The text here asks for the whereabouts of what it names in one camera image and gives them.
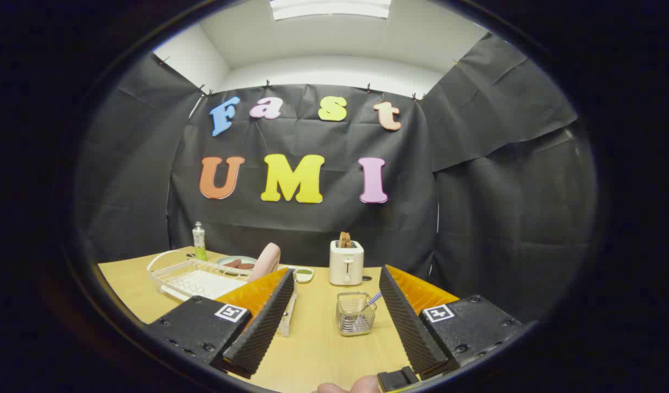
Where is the white divided tray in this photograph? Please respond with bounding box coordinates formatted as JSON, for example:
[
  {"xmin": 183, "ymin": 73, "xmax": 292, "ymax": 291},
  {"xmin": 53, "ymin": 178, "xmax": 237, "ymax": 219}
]
[{"xmin": 280, "ymin": 265, "xmax": 315, "ymax": 283}]

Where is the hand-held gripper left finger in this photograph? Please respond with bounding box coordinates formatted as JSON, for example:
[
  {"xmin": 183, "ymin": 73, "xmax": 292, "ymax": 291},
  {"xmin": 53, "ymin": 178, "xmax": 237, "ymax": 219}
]
[{"xmin": 144, "ymin": 266, "xmax": 296, "ymax": 380}]

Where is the metal wire basket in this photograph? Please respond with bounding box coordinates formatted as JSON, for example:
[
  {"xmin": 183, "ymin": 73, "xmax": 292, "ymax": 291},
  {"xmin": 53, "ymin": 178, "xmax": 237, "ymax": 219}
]
[{"xmin": 336, "ymin": 292, "xmax": 378, "ymax": 337}]

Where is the clear bottle with green liquid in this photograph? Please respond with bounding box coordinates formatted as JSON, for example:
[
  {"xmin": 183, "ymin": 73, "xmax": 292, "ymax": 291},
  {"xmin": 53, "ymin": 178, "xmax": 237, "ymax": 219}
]
[{"xmin": 192, "ymin": 221, "xmax": 208, "ymax": 261}]

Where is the ceiling light panel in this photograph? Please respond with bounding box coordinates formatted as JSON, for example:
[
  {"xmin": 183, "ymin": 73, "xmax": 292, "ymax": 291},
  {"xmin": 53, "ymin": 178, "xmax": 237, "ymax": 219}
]
[{"xmin": 269, "ymin": 0, "xmax": 392, "ymax": 21}]

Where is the white toaster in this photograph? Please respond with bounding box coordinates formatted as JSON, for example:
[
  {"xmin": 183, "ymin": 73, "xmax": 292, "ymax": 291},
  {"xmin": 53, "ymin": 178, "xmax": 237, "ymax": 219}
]
[{"xmin": 329, "ymin": 240, "xmax": 365, "ymax": 286}]

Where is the pink plate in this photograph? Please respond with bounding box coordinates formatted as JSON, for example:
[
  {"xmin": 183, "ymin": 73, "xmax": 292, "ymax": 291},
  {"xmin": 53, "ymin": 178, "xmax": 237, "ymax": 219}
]
[{"xmin": 248, "ymin": 242, "xmax": 282, "ymax": 282}]

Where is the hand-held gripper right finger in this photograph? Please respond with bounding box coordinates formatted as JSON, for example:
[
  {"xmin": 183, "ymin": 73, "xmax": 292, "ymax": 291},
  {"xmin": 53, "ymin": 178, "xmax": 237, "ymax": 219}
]
[{"xmin": 378, "ymin": 265, "xmax": 526, "ymax": 382}]

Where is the white wire dish rack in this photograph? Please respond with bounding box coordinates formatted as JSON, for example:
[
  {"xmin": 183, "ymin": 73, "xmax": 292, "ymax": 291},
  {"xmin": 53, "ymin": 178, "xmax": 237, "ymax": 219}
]
[{"xmin": 147, "ymin": 248, "xmax": 300, "ymax": 337}]

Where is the light green plate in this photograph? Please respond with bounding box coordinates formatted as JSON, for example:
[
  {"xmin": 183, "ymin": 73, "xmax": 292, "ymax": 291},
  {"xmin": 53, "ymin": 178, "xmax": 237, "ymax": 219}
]
[{"xmin": 217, "ymin": 255, "xmax": 258, "ymax": 272}]

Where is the spoon with blue checkered handle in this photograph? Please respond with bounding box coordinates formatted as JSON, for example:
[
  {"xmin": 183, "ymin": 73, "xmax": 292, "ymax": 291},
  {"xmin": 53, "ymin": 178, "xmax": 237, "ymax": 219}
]
[{"xmin": 350, "ymin": 290, "xmax": 383, "ymax": 323}]

